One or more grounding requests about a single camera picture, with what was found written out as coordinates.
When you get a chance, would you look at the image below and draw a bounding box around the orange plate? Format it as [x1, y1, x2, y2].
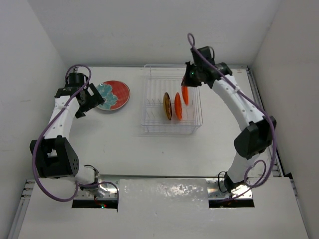
[174, 92, 182, 120]
[181, 86, 189, 106]

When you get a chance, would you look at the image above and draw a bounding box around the clear wire dish rack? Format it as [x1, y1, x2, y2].
[141, 64, 203, 135]

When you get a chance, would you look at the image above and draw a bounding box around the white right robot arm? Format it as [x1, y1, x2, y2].
[182, 46, 277, 192]

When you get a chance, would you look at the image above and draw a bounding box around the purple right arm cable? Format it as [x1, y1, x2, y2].
[186, 33, 278, 202]

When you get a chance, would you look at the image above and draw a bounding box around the brown yellow plate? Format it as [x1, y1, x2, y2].
[163, 92, 172, 120]

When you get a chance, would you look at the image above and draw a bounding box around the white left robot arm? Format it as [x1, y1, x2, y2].
[30, 73, 104, 184]

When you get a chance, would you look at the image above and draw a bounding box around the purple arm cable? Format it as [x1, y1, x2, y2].
[32, 64, 119, 202]
[186, 33, 278, 202]

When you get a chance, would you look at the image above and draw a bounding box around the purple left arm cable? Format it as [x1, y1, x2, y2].
[32, 64, 119, 202]

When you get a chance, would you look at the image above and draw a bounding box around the red plate with teal print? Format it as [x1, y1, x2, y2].
[96, 80, 131, 111]

